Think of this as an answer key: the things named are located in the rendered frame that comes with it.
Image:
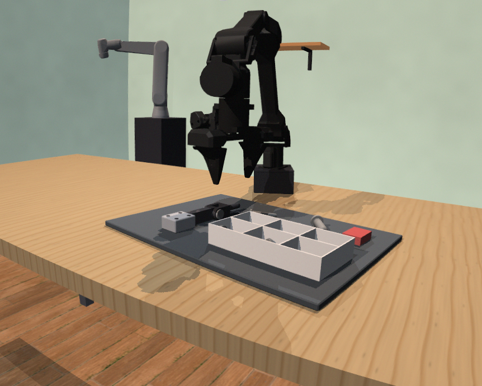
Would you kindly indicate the beige headed pin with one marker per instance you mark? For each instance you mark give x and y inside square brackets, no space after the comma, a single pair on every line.
[317,221]

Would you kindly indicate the red block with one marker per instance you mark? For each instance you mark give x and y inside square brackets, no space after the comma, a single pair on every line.
[361,235]

